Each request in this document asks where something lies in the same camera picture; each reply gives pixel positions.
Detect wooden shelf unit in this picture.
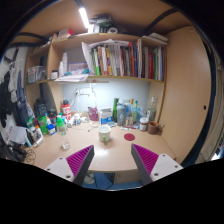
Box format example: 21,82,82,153
27,33,166,119

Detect stack of white papers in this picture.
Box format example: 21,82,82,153
54,74,89,83

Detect clear bottle green cap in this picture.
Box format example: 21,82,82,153
56,116,71,150

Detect grey shaker bottle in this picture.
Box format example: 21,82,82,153
117,104,126,126

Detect small jar white lid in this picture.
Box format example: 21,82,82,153
139,117,148,131

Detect white mug green handle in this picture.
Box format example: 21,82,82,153
98,125,111,142

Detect red white canister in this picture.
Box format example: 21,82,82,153
61,104,71,120

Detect white spray bottle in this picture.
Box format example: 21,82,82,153
62,52,68,74

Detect hanging clothes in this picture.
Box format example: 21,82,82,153
0,47,34,128

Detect green plastic bottle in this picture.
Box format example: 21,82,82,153
38,116,48,135

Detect green glass bottle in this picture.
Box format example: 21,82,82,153
112,98,119,122

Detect white blue carton box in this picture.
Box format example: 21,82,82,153
99,108,112,125

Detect clear glass bottle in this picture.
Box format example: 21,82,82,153
147,96,156,121

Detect clear plastic storage box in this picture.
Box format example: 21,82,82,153
27,66,46,84

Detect brown ceramic mug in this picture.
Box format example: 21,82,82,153
148,121,162,135

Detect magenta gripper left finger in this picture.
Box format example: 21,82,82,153
45,145,94,186

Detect red round coaster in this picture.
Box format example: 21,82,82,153
124,133,135,141

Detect fluorescent tube light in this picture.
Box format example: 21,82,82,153
79,7,90,29

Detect pink snack bag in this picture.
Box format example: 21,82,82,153
88,107,99,121

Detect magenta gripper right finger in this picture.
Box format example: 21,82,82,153
131,144,182,185

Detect row of books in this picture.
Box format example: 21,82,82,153
82,39,165,81

